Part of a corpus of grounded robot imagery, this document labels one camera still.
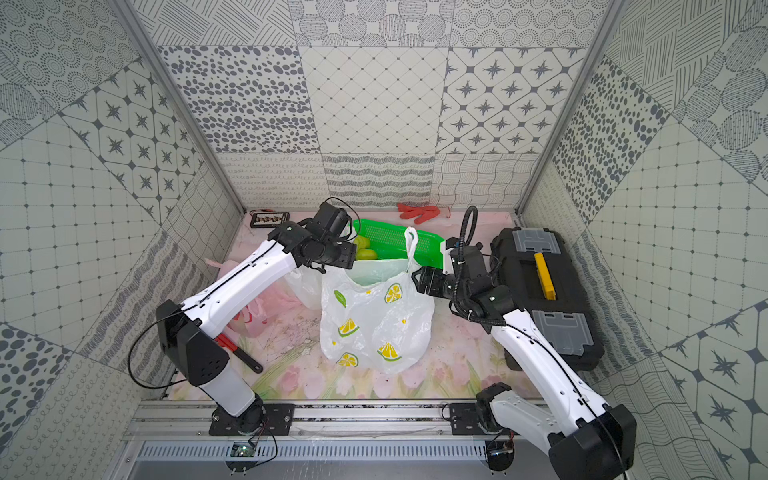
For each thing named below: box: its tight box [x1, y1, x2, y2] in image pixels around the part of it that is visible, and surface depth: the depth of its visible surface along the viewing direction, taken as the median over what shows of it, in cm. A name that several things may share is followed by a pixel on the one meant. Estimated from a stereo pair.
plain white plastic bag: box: [285, 266, 323, 309], surface depth 83 cm
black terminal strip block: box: [250, 212, 291, 228], surface depth 120 cm
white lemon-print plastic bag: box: [319, 227, 435, 374], surface depth 78 cm
